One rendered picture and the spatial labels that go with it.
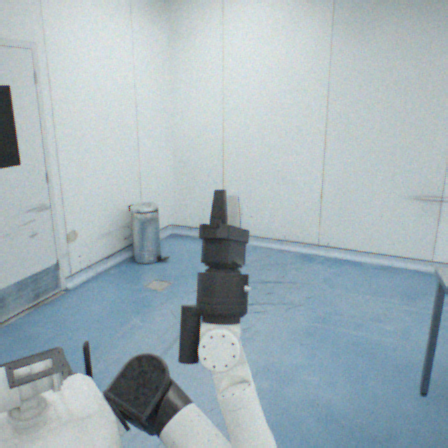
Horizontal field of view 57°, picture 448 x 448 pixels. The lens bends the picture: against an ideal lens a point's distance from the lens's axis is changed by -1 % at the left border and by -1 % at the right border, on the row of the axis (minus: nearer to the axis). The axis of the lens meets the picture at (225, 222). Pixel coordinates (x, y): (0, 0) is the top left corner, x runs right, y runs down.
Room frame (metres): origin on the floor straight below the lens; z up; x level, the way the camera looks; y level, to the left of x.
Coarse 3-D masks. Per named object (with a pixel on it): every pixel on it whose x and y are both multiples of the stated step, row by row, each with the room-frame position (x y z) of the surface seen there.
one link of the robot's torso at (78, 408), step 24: (72, 384) 0.66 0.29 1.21; (48, 408) 0.56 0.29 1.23; (72, 408) 0.59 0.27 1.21; (96, 408) 0.59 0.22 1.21; (0, 432) 0.54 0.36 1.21; (24, 432) 0.53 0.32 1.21; (48, 432) 0.54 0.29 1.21; (72, 432) 0.54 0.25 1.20; (96, 432) 0.56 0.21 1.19; (120, 432) 0.62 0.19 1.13
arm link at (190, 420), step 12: (192, 408) 0.64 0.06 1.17; (180, 420) 0.62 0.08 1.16; (192, 420) 0.62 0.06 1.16; (204, 420) 0.63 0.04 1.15; (168, 432) 0.61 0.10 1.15; (180, 432) 0.60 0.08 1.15; (192, 432) 0.60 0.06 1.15; (204, 432) 0.60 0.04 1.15; (216, 432) 0.61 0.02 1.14; (168, 444) 0.60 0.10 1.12; (180, 444) 0.59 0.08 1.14; (192, 444) 0.58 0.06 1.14; (204, 444) 0.58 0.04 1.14; (216, 444) 0.59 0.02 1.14; (228, 444) 0.60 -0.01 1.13
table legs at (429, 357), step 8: (440, 288) 2.07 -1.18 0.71; (440, 296) 2.07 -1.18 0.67; (440, 304) 2.07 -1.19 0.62; (440, 312) 2.07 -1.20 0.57; (432, 320) 2.09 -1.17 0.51; (440, 320) 2.07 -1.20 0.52; (432, 328) 2.08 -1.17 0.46; (432, 336) 2.07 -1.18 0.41; (432, 344) 2.07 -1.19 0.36; (432, 352) 2.07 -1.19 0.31; (432, 360) 2.07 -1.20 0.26; (424, 368) 2.08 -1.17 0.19; (424, 376) 2.08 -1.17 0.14; (424, 384) 2.07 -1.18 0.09; (424, 392) 2.07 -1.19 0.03
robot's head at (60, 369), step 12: (60, 348) 0.58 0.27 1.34; (24, 360) 0.55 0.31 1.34; (36, 360) 0.56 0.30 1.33; (60, 360) 0.57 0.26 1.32; (12, 372) 0.53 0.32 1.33; (36, 372) 0.54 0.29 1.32; (48, 372) 0.55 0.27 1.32; (60, 372) 0.57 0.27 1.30; (12, 384) 0.52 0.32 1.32; (60, 384) 0.56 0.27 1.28
